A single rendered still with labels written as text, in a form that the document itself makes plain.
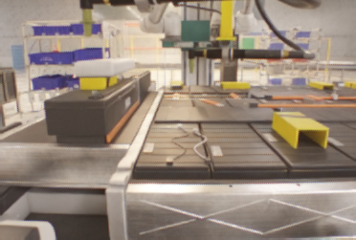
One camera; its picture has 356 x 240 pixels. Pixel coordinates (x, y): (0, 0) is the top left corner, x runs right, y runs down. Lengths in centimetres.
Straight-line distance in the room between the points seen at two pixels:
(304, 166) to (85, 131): 47
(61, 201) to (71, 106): 28
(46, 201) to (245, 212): 55
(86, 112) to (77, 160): 12
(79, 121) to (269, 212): 44
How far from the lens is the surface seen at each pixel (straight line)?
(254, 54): 112
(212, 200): 41
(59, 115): 62
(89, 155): 61
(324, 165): 53
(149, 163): 47
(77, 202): 75
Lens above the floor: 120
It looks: 12 degrees down
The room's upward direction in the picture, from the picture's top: straight up
